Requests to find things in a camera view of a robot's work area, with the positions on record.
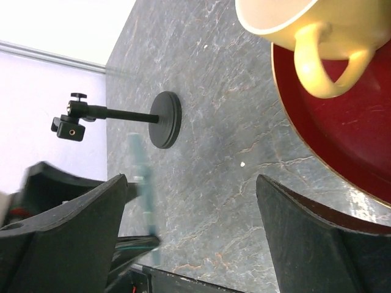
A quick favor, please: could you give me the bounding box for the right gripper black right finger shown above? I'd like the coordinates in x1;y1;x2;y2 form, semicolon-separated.
256;175;390;292

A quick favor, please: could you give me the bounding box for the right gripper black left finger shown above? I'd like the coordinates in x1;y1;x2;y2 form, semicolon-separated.
1;175;127;292

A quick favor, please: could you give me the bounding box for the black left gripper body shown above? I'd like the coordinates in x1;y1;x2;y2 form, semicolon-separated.
1;161;103;231

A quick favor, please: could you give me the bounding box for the black smartphone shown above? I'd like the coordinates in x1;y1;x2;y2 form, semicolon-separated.
126;132;163;266

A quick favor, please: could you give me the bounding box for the black phone stand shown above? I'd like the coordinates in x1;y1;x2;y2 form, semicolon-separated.
51;91;182;149

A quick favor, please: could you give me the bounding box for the round red tray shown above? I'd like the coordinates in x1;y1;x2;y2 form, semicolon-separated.
271;43;390;206

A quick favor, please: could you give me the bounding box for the yellow mug with handle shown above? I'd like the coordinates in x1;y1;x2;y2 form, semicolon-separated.
235;1;390;99

